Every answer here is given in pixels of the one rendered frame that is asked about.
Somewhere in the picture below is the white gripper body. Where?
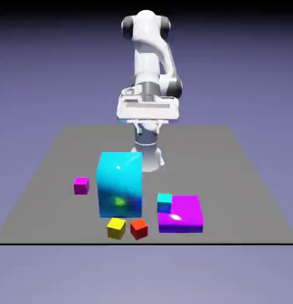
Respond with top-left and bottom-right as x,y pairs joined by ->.
116,94 -> 180,125

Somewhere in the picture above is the small cyan cube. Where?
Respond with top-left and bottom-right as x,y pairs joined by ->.
157,192 -> 173,214

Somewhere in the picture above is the small magenta cube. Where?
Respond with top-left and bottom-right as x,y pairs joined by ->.
73,176 -> 90,196

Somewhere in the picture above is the small red cube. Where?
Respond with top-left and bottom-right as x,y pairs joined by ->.
130,218 -> 149,240

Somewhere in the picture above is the small yellow cube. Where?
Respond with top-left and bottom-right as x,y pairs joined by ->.
106,217 -> 127,240

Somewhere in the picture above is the large cyan box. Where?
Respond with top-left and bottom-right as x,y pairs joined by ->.
96,151 -> 143,219

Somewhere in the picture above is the large magenta box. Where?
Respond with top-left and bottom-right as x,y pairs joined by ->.
157,194 -> 204,234

